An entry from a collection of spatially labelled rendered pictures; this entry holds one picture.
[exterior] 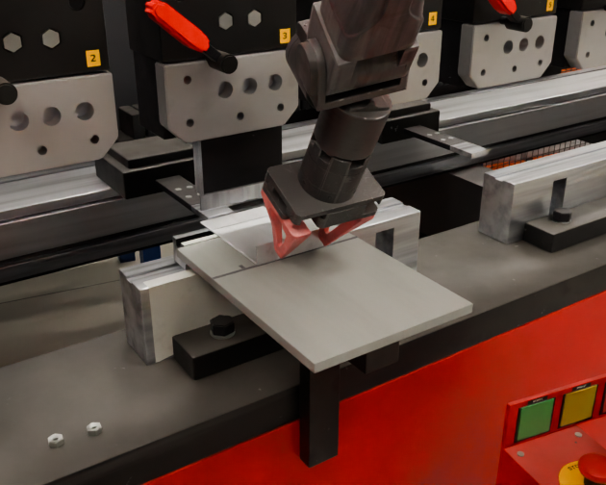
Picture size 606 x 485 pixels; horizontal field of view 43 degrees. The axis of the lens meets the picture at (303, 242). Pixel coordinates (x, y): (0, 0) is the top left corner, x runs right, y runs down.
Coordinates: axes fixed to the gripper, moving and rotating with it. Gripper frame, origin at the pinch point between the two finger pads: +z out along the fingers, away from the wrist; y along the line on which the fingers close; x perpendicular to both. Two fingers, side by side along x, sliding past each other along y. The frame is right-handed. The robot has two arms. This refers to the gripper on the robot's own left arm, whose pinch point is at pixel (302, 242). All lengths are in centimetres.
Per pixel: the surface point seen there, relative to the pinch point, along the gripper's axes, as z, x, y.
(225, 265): 2.8, -1.7, 7.7
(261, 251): 0.6, -0.7, 4.5
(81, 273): 186, -134, -32
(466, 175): 27, -22, -56
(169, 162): 13.3, -26.4, 1.7
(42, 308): 177, -118, -12
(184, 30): -18.3, -12.8, 10.5
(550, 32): -11.2, -13.7, -42.8
